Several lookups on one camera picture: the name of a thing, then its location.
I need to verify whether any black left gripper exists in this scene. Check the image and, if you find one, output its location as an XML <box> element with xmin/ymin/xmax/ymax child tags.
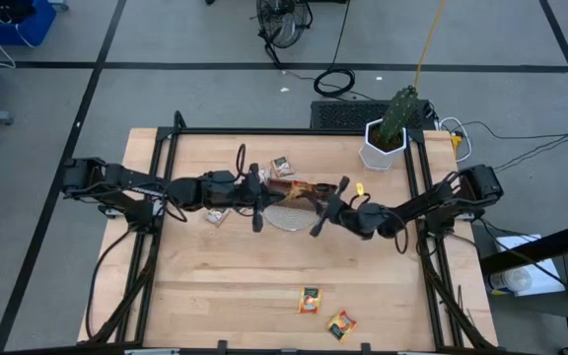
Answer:
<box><xmin>204</xmin><ymin>164</ymin><xmax>290</xmax><ymax>234</ymax></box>

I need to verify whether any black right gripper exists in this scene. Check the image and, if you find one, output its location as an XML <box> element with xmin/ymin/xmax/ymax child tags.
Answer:
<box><xmin>311</xmin><ymin>176</ymin><xmax>364</xmax><ymax>237</ymax></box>

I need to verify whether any brown wooden tea box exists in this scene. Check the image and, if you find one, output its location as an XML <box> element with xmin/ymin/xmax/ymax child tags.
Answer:
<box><xmin>266</xmin><ymin>176</ymin><xmax>339</xmax><ymax>214</ymax></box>

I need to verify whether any white woven round coaster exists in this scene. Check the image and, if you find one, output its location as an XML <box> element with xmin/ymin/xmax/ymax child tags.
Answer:
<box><xmin>262</xmin><ymin>175</ymin><xmax>320</xmax><ymax>233</ymax></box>

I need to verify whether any white hexagonal planter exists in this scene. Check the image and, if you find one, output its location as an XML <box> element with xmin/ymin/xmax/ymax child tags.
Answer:
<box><xmin>358</xmin><ymin>117</ymin><xmax>408</xmax><ymax>173</ymax></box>

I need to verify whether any green cactus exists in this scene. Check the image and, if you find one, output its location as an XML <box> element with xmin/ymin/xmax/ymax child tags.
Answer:
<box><xmin>379</xmin><ymin>85</ymin><xmax>420</xmax><ymax>145</ymax></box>

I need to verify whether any black floor fan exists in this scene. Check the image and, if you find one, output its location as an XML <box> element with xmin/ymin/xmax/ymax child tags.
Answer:
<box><xmin>251</xmin><ymin>0</ymin><xmax>315</xmax><ymax>70</ymax></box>

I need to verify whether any clear plastic cup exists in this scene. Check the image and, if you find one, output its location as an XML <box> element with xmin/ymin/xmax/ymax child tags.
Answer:
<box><xmin>484</xmin><ymin>267</ymin><xmax>533</xmax><ymax>296</ymax></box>

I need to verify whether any white box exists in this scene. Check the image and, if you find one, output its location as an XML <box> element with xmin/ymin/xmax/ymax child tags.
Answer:
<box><xmin>494</xmin><ymin>234</ymin><xmax>567</xmax><ymax>298</ymax></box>

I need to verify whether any blue plastic bin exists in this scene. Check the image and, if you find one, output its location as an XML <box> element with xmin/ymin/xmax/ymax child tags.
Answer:
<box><xmin>0</xmin><ymin>0</ymin><xmax>58</xmax><ymax>46</ymax></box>

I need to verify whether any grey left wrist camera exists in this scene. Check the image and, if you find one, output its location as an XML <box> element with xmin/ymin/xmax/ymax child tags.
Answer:
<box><xmin>210</xmin><ymin>170</ymin><xmax>237</xmax><ymax>187</ymax></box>

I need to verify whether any black metal table frame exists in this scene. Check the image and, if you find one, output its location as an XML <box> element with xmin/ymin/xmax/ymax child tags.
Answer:
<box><xmin>86</xmin><ymin>110</ymin><xmax>500</xmax><ymax>352</ymax></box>

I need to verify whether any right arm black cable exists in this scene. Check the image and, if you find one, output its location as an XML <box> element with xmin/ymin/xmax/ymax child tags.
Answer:
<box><xmin>347</xmin><ymin>170</ymin><xmax>487</xmax><ymax>262</ymax></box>

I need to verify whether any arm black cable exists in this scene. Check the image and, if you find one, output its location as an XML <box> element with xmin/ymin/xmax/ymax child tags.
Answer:
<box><xmin>80</xmin><ymin>142</ymin><xmax>249</xmax><ymax>341</ymax></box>
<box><xmin>347</xmin><ymin>170</ymin><xmax>487</xmax><ymax>262</ymax></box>

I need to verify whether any black hanging cable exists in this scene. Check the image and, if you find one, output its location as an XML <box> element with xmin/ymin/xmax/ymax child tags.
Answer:
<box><xmin>312</xmin><ymin>0</ymin><xmax>359</xmax><ymax>99</ymax></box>

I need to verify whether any yellow hanging cord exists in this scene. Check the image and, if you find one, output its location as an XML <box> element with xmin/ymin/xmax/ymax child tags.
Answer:
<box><xmin>413</xmin><ymin>0</ymin><xmax>447</xmax><ymax>91</ymax></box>

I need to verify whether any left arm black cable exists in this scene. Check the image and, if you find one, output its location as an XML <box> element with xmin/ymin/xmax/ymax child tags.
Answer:
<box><xmin>80</xmin><ymin>142</ymin><xmax>249</xmax><ymax>341</ymax></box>

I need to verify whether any thin black floor cable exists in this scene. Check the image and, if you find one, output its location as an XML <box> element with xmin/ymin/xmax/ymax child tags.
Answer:
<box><xmin>461</xmin><ymin>120</ymin><xmax>568</xmax><ymax>172</ymax></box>

